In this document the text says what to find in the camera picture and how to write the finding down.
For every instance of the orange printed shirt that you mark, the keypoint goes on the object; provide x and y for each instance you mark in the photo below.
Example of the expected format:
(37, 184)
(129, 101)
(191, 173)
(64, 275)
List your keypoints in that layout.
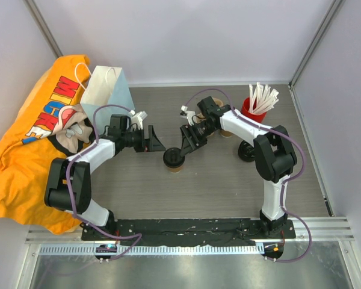
(50, 124)

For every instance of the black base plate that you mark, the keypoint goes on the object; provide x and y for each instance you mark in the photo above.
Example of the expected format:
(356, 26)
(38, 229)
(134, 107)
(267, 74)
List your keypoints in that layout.
(201, 232)

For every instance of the stacked pulp cup carriers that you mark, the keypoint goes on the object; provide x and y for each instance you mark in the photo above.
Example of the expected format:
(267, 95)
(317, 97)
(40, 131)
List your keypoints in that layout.
(214, 103)

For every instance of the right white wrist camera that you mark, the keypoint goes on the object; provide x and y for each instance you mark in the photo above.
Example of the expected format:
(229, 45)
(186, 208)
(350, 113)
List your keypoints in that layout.
(187, 114)

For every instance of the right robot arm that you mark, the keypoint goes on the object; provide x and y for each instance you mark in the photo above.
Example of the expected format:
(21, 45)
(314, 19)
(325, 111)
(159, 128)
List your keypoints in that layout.
(274, 155)

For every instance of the wrapped white straws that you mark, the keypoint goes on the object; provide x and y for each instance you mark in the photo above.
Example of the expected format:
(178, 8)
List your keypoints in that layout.
(262, 98)

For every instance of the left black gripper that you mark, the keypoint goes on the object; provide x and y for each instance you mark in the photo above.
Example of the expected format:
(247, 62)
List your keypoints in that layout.
(153, 144)

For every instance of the white blue paper bag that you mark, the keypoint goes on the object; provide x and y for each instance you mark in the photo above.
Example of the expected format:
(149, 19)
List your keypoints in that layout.
(106, 93)

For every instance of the black plastic cup lid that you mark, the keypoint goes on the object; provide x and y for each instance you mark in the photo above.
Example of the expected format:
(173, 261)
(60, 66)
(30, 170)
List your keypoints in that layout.
(172, 158)

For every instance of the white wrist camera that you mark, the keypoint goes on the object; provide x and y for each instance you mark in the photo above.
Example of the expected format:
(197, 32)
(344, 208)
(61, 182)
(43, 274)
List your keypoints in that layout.
(137, 119)
(187, 114)

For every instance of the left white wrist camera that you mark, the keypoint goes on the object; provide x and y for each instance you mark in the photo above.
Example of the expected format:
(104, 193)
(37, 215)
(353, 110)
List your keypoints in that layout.
(137, 119)

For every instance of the single brown paper cup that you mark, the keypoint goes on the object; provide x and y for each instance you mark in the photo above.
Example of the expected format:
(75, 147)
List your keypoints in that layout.
(175, 169)

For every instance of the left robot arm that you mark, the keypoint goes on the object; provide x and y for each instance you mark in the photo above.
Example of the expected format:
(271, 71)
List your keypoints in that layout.
(68, 187)

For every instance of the white slotted cable duct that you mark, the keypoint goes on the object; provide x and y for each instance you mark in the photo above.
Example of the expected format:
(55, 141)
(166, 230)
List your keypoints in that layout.
(109, 249)

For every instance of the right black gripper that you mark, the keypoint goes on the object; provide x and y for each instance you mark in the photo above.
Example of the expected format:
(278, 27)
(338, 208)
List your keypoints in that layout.
(189, 144)

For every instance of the stack of paper cups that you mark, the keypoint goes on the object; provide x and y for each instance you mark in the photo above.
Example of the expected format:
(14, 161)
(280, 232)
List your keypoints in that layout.
(225, 133)

